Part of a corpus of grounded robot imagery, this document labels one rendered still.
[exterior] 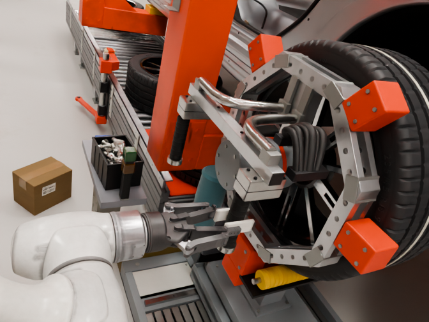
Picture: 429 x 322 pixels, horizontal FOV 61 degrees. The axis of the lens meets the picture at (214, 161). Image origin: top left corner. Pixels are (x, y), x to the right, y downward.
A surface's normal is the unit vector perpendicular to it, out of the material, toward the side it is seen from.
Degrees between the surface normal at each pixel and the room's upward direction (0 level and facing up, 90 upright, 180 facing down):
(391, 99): 35
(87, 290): 29
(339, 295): 0
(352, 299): 0
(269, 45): 45
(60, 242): 18
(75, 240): 8
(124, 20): 90
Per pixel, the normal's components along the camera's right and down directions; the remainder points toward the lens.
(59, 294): 0.18, -0.76
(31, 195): -0.50, 0.34
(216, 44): 0.41, 0.56
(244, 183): -0.88, 0.04
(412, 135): 0.46, -0.17
